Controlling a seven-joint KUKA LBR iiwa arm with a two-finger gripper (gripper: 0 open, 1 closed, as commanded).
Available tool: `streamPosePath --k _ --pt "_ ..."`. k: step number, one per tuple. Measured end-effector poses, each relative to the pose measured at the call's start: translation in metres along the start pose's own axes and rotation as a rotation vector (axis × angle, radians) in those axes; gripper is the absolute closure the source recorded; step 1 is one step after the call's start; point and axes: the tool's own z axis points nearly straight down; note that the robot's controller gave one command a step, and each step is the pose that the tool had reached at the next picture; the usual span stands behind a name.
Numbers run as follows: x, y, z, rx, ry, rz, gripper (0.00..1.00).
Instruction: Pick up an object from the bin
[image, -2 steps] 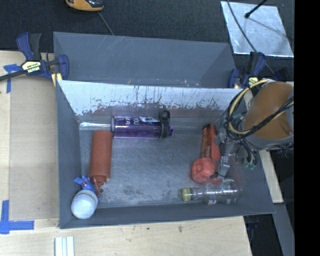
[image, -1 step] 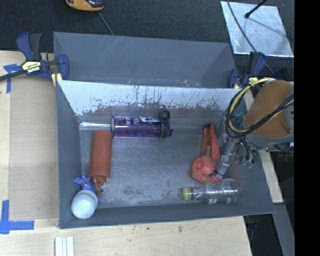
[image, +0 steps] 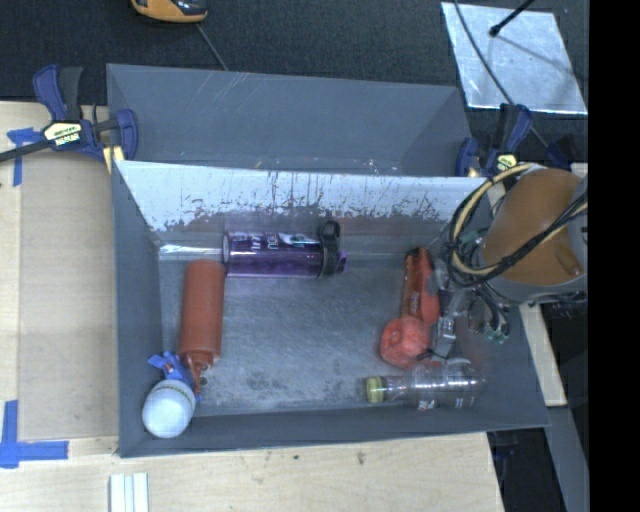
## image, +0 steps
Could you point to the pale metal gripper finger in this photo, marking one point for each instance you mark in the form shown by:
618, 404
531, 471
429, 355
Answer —
446, 336
452, 361

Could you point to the clear plastic bottle yellow cap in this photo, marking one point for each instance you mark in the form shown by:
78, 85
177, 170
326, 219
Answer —
440, 391

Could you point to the orange packet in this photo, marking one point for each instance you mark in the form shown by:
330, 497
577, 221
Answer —
417, 290

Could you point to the orange-red sponge ball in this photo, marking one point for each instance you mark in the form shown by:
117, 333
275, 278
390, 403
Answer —
404, 342

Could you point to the grey metal bin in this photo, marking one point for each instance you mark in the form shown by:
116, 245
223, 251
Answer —
300, 325

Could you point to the purple bottle with black cap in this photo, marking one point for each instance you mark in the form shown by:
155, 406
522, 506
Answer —
275, 255

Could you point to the red-brown squeeze bottle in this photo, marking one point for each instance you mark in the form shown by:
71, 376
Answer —
201, 310

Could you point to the white spray bottle blue top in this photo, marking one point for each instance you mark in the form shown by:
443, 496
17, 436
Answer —
167, 410

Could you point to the pale wood board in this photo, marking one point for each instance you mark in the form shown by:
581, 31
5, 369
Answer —
65, 300

